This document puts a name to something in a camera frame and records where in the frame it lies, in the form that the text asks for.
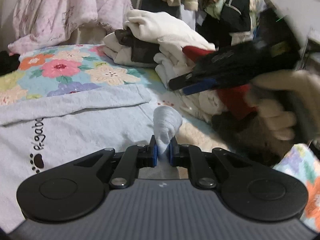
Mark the light grey sweatshirt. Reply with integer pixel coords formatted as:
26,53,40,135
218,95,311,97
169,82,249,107
0,83,183,233

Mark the white folded clothes pile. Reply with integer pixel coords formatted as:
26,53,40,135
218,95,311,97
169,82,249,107
103,10,215,87

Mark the red folded garment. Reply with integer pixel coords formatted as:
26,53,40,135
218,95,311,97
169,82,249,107
182,46,257,120

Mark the dark hanging jacket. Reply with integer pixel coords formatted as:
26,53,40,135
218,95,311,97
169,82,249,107
201,0,251,49

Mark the dark brown folded garment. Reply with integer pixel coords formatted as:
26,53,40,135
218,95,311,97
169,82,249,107
211,112,293,166

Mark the floral bed quilt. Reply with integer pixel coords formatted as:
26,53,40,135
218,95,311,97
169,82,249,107
0,43,320,231

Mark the pink floral blanket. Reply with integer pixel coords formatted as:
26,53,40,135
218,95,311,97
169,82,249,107
8,0,132,54

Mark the black garment on bed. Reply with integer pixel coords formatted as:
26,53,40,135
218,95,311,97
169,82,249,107
0,51,20,76

